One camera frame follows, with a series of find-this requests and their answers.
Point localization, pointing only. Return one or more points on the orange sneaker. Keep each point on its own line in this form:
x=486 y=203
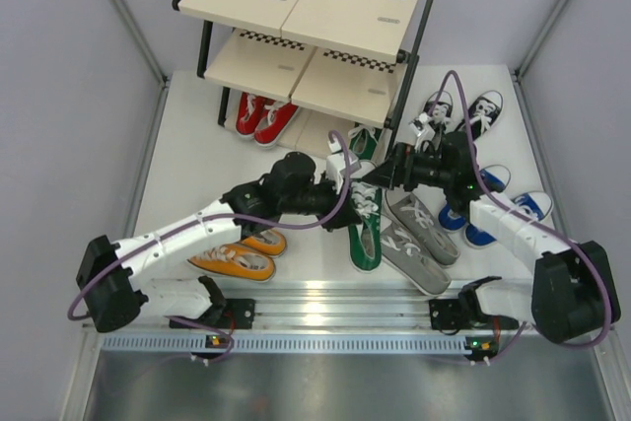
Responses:
x=236 y=261
x=269 y=242

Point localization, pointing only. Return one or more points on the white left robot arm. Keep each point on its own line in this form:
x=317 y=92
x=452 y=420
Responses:
x=124 y=280

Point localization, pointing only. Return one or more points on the black sneaker left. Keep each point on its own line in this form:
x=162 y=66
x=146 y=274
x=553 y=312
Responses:
x=439 y=107

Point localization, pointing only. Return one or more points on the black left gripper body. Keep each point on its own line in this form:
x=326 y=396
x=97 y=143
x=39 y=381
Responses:
x=321 y=200

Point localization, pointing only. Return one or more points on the aluminium mounting rail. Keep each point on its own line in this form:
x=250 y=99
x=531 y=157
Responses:
x=322 y=320

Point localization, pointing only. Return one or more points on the blue sneaker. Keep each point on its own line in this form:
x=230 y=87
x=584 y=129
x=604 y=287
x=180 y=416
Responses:
x=497 y=178
x=536 y=205

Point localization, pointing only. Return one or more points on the blue sneaker left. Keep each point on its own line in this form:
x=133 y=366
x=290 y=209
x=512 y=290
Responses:
x=497 y=178

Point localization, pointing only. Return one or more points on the orange sneaker upper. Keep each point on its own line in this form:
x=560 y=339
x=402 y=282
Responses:
x=269 y=242

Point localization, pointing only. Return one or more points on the black sneaker right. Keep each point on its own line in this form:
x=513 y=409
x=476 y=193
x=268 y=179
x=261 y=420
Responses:
x=484 y=112

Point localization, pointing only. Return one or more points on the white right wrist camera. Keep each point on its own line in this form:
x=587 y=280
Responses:
x=422 y=128

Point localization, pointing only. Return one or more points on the grey sneaker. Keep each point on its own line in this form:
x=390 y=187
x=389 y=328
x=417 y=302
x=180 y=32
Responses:
x=414 y=216
x=412 y=260

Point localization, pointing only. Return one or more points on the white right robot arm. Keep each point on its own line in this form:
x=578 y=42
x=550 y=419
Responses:
x=571 y=292

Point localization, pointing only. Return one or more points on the beige three-tier shoe shelf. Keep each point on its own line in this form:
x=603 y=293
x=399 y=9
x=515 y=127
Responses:
x=341 y=62

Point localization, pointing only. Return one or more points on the blue sneaker right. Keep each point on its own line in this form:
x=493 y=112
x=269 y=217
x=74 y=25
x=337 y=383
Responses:
x=536 y=205

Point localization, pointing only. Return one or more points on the green sneaker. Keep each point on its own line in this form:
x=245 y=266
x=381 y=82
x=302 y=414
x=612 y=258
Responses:
x=363 y=141
x=364 y=238

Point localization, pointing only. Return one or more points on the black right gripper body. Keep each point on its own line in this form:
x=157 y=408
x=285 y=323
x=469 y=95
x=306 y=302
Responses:
x=419 y=170

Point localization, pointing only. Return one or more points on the red sneaker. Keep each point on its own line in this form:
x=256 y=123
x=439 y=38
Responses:
x=250 y=111
x=275 y=119

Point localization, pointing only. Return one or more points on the orange sneaker lower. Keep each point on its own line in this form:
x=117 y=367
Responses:
x=236 y=261

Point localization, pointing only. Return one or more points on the black sneaker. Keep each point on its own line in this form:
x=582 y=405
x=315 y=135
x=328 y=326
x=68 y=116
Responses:
x=439 y=107
x=484 y=112

